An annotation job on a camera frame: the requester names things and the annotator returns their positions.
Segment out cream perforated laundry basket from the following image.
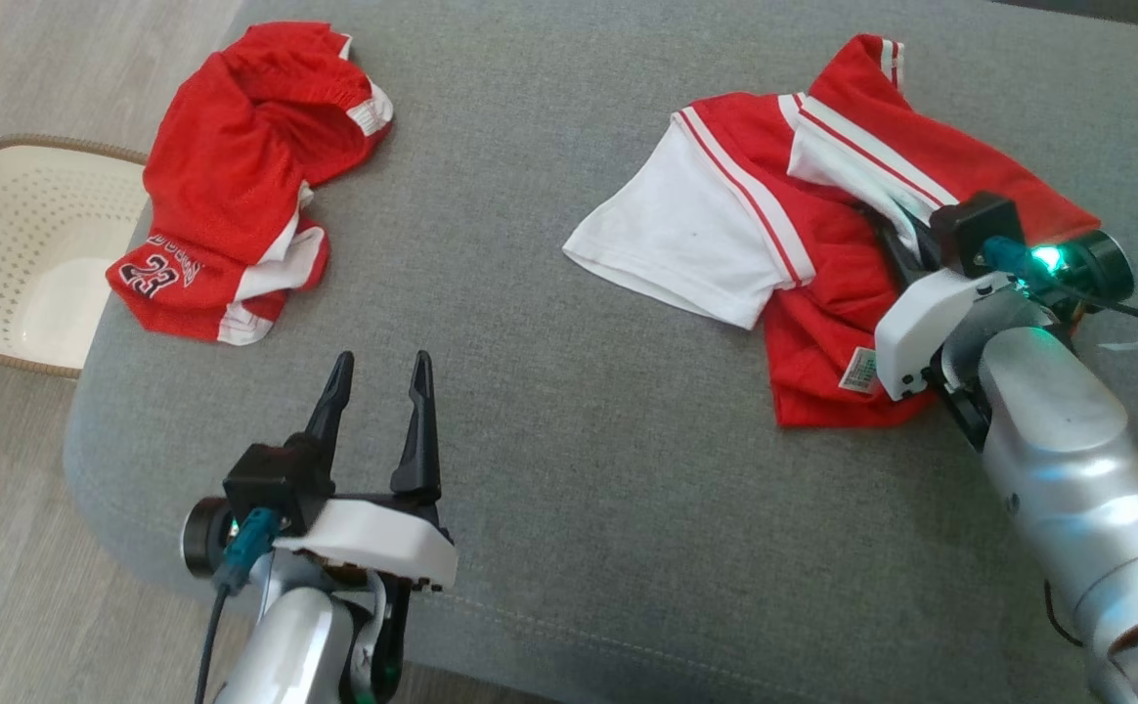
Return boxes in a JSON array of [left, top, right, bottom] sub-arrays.
[[0, 134, 152, 380]]

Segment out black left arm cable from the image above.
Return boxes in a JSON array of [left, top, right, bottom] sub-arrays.
[[194, 508, 282, 704]]

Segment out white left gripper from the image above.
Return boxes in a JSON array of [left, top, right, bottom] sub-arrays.
[[273, 351, 459, 593]]

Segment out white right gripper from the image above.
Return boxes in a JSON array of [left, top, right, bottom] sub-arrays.
[[862, 205, 1016, 453]]

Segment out grey fabric sofa seat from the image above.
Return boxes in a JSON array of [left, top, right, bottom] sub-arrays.
[[63, 0, 1138, 704]]

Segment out red mesh jersey shorts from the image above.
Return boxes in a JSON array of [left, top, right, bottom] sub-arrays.
[[106, 22, 395, 346]]

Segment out red and white shirt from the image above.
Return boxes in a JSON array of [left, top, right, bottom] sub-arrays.
[[563, 34, 1103, 429]]

